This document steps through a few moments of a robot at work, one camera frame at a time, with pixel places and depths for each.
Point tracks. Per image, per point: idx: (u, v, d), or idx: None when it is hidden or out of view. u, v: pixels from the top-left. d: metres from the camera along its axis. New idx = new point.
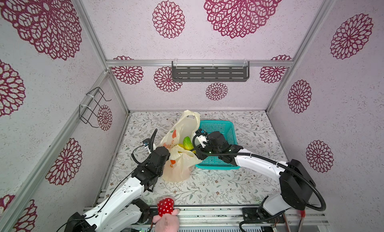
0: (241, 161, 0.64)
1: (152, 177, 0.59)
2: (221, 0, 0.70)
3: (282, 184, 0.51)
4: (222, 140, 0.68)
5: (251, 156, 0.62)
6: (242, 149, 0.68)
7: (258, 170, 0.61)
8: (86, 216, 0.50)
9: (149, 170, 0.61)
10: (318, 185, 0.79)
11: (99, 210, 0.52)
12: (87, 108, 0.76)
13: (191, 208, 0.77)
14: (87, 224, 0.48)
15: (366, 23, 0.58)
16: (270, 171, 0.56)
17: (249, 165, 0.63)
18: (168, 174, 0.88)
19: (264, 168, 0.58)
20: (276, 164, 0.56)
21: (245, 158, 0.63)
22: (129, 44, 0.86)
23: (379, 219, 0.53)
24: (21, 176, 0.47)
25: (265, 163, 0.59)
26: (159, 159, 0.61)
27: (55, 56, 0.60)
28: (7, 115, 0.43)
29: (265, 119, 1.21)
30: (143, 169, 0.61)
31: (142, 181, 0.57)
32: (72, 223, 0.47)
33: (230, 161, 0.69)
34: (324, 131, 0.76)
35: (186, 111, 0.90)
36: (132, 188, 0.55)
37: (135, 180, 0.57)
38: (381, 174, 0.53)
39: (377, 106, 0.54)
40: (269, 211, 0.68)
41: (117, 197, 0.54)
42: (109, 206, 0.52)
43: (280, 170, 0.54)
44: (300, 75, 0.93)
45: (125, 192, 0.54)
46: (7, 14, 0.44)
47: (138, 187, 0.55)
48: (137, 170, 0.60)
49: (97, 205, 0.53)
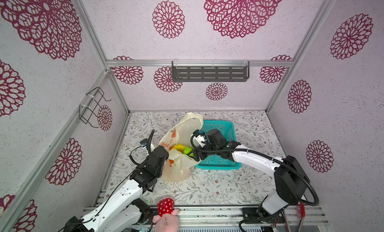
0: (238, 157, 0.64)
1: (150, 179, 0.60)
2: (221, 0, 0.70)
3: (276, 179, 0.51)
4: (219, 136, 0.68)
5: (247, 151, 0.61)
6: (239, 145, 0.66)
7: (253, 165, 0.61)
8: (84, 220, 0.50)
9: (148, 171, 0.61)
10: (318, 186, 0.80)
11: (96, 213, 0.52)
12: (87, 108, 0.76)
13: (191, 208, 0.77)
14: (85, 228, 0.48)
15: (366, 23, 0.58)
16: (267, 167, 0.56)
17: (244, 160, 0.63)
18: (167, 174, 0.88)
19: (259, 164, 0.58)
20: (272, 160, 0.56)
21: (242, 154, 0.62)
22: (129, 45, 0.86)
23: (379, 219, 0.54)
24: (21, 177, 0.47)
25: (261, 159, 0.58)
26: (157, 161, 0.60)
27: (55, 56, 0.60)
28: (7, 115, 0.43)
29: (265, 119, 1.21)
30: (142, 171, 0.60)
31: (141, 183, 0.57)
32: (70, 227, 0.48)
33: (227, 156, 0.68)
34: (324, 131, 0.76)
35: (189, 113, 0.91)
36: (130, 190, 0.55)
37: (133, 181, 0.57)
38: (381, 174, 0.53)
39: (377, 106, 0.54)
40: (269, 211, 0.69)
41: (115, 200, 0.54)
42: (107, 210, 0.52)
43: (276, 165, 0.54)
44: (300, 75, 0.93)
45: (123, 195, 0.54)
46: (7, 14, 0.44)
47: (136, 190, 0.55)
48: (135, 172, 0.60)
49: (95, 209, 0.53)
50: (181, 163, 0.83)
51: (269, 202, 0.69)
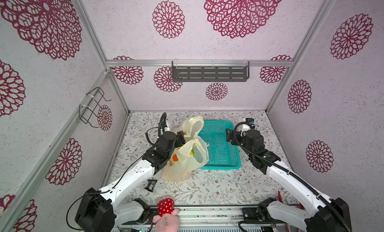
0: (272, 171, 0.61)
1: (161, 161, 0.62)
2: (221, 0, 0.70)
3: (316, 218, 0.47)
4: (259, 143, 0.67)
5: (288, 173, 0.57)
6: (278, 162, 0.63)
7: (292, 191, 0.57)
8: (101, 191, 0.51)
9: (158, 153, 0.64)
10: (318, 186, 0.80)
11: (113, 186, 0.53)
12: (87, 108, 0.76)
13: (191, 208, 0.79)
14: (103, 199, 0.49)
15: (366, 23, 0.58)
16: (308, 201, 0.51)
17: (281, 180, 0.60)
18: (168, 173, 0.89)
19: (300, 193, 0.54)
20: (317, 196, 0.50)
21: (280, 172, 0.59)
22: (129, 45, 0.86)
23: (379, 219, 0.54)
24: (21, 177, 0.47)
25: (303, 189, 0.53)
26: (167, 143, 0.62)
27: (56, 56, 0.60)
28: (8, 115, 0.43)
29: (265, 119, 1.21)
30: (153, 153, 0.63)
31: (153, 163, 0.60)
32: (88, 198, 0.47)
33: (259, 167, 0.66)
34: (324, 131, 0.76)
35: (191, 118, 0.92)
36: (143, 169, 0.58)
37: (146, 161, 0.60)
38: (381, 174, 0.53)
39: (377, 106, 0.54)
40: (272, 214, 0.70)
41: (130, 176, 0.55)
42: (123, 184, 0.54)
43: (320, 204, 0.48)
44: (300, 75, 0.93)
45: (138, 172, 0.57)
46: (7, 14, 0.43)
47: (149, 169, 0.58)
48: (147, 154, 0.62)
49: (111, 182, 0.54)
50: (187, 164, 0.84)
51: (277, 210, 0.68)
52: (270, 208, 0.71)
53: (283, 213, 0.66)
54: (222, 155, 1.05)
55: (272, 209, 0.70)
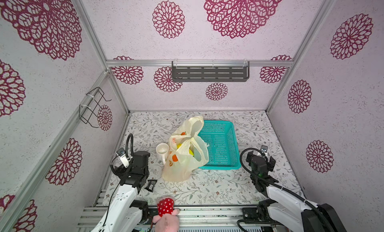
0: (271, 191, 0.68)
1: (140, 178, 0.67)
2: (221, 0, 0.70)
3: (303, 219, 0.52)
4: (263, 169, 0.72)
5: (281, 188, 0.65)
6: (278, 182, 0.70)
7: (287, 206, 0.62)
8: None
9: (135, 173, 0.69)
10: (318, 186, 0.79)
11: (102, 224, 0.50)
12: (87, 108, 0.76)
13: (191, 208, 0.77)
14: None
15: (366, 23, 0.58)
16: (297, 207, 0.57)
17: (278, 198, 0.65)
18: (168, 174, 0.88)
19: (291, 202, 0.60)
20: (303, 201, 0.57)
21: (276, 189, 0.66)
22: (129, 45, 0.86)
23: (379, 219, 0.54)
24: (21, 176, 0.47)
25: (293, 198, 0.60)
26: (142, 160, 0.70)
27: (55, 56, 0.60)
28: (7, 115, 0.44)
29: (265, 119, 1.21)
30: (130, 175, 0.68)
31: (133, 184, 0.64)
32: None
33: (261, 190, 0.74)
34: (324, 131, 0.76)
35: (191, 118, 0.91)
36: (126, 193, 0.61)
37: (125, 186, 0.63)
38: (381, 174, 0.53)
39: (377, 106, 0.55)
40: (271, 215, 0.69)
41: (116, 206, 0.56)
42: (113, 217, 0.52)
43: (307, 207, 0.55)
44: (300, 75, 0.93)
45: (122, 199, 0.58)
46: (7, 14, 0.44)
47: (132, 191, 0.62)
48: (124, 178, 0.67)
49: (99, 222, 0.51)
50: (187, 163, 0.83)
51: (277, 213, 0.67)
52: (270, 209, 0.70)
53: (283, 217, 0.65)
54: (222, 155, 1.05)
55: (272, 210, 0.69)
